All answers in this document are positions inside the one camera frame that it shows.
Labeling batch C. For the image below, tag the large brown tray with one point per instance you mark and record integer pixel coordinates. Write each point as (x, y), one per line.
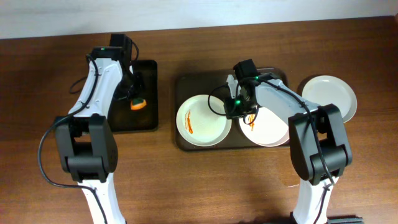
(192, 84)

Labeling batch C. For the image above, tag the small black tray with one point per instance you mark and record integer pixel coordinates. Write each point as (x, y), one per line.
(122, 119)

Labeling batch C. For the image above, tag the white plate back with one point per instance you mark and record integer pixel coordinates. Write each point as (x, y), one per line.
(200, 121)

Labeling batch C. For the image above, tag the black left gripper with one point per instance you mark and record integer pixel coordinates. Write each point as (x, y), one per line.
(131, 92)

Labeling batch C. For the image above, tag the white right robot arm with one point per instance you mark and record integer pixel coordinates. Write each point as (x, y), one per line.
(319, 146)

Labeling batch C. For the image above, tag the green orange sponge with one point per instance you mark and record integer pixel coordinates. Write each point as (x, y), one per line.
(138, 104)

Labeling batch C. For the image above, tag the white plate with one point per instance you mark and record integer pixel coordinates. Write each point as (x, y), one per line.
(267, 129)
(200, 121)
(325, 90)

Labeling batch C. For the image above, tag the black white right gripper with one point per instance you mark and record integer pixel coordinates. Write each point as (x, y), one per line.
(246, 109)

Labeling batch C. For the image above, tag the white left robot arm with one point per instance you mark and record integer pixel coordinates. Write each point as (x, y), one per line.
(85, 141)

